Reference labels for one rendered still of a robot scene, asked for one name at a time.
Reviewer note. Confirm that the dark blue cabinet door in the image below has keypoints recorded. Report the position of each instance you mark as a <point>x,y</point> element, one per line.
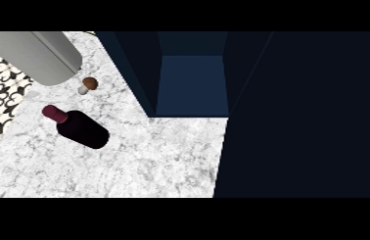
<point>298,120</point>

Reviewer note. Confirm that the brown mushroom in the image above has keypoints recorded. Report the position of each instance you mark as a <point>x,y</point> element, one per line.
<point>88,84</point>

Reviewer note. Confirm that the dark wine bottle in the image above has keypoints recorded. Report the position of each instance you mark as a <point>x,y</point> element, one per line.
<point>83,129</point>

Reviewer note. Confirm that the dark blue cabinet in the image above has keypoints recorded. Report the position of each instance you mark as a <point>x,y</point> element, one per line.
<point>187,84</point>

